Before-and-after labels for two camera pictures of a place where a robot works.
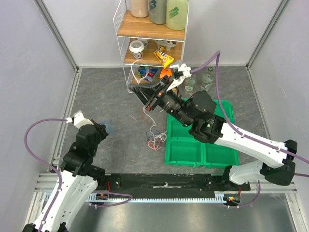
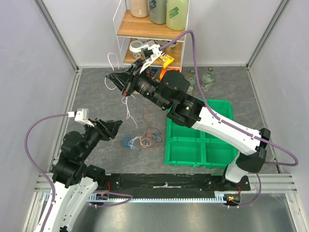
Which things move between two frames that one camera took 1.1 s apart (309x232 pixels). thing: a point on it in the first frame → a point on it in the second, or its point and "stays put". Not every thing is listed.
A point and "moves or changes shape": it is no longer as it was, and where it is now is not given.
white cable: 159,136 → 125,98
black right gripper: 156,97 → 130,79
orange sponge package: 165,71 stays put
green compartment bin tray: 184,148 stays put
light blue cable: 109,125 moves or changes shape
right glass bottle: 207,79 stays put
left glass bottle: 189,86 stays put
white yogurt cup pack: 167,44 stays put
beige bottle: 139,8 stays put
